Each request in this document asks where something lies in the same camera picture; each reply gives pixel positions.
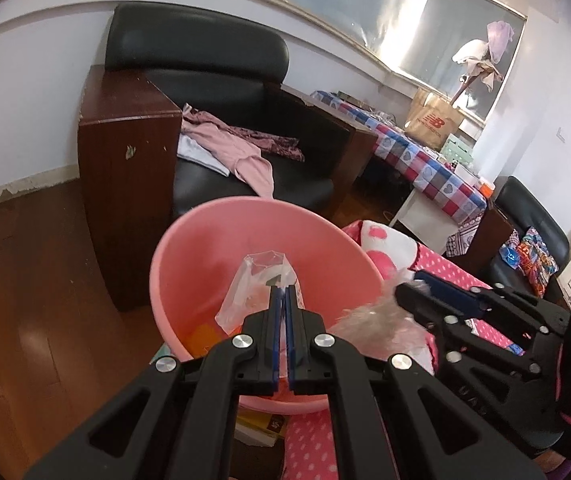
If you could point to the translucent white plastic bag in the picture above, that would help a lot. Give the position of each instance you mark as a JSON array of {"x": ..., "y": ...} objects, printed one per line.
[{"x": 245, "y": 295}]

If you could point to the clear plastic wrap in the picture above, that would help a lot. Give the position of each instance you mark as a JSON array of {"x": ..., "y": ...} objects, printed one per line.
[{"x": 375, "y": 330}]

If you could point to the pale white cloth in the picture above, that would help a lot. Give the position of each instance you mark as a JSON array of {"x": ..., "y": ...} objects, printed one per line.
[{"x": 198, "y": 155}]

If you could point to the blue plastic bag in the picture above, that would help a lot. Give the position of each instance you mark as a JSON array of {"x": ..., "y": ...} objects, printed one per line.
[{"x": 509, "y": 255}]

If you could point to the teal yellow small box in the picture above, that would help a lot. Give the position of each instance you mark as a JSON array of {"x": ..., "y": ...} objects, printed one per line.
[{"x": 163, "y": 355}]

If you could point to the orange box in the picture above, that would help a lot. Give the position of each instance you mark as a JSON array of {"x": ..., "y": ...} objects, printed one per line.
[{"x": 488, "y": 189}]

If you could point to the frosted bay window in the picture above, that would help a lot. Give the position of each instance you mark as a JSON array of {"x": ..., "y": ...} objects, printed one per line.
[{"x": 365, "y": 10}]

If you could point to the mint green box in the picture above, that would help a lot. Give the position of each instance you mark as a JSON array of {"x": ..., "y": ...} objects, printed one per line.
[{"x": 458, "y": 150}]

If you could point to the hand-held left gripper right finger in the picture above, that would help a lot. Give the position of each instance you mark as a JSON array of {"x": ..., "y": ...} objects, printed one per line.
[{"x": 290, "y": 320}]

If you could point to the pink polka dot blanket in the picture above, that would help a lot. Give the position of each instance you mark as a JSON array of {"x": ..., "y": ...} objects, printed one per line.
[{"x": 440, "y": 260}]

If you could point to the pale clothes on stand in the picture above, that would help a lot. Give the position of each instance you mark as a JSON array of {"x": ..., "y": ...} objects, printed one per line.
[{"x": 490, "y": 45}]

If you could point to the pink plastic bucket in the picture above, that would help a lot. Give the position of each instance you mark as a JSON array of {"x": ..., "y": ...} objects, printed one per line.
[{"x": 205, "y": 240}]

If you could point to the dark floral garment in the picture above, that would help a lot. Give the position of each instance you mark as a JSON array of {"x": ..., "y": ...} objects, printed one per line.
[{"x": 275, "y": 142}]

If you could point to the white table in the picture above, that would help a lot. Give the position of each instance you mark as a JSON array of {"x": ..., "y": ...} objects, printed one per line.
[{"x": 425, "y": 215}]

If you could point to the plaid-covered side table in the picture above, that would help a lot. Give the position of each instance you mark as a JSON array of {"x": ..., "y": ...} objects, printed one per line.
[{"x": 415, "y": 155}]

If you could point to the black leather armchair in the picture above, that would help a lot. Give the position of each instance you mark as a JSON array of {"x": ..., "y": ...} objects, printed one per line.
[
  {"x": 190, "y": 45},
  {"x": 530, "y": 205}
]

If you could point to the brown paper shopping bag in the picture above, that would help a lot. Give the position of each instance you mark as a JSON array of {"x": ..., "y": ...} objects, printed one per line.
[{"x": 433, "y": 122}]

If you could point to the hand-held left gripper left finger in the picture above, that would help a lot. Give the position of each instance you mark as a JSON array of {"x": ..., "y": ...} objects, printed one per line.
[{"x": 276, "y": 320}]

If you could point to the colourful patterned cushion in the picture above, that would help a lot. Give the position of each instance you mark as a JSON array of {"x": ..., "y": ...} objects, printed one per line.
[{"x": 538, "y": 260}]

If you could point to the wooden coat stand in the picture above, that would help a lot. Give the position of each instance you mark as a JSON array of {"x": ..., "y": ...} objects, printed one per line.
[{"x": 462, "y": 90}]

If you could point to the pink garment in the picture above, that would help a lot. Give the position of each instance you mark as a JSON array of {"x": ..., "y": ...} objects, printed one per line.
[{"x": 235, "y": 155}]

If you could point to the white container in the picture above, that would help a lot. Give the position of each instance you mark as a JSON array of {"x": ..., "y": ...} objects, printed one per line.
[{"x": 466, "y": 175}]

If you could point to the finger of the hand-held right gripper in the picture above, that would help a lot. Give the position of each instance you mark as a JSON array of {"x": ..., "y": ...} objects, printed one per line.
[
  {"x": 415, "y": 302},
  {"x": 440, "y": 285}
]

